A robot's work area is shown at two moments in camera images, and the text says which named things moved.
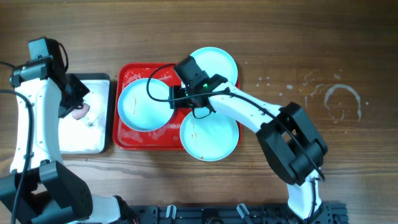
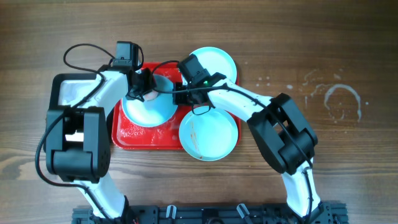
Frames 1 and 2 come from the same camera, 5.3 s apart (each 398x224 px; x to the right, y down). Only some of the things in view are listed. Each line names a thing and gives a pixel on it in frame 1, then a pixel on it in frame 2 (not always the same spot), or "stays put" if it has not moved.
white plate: [211, 138] stays put
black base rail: [327, 213] stays put
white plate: [214, 61] stays put
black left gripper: [74, 94] -> [140, 86]
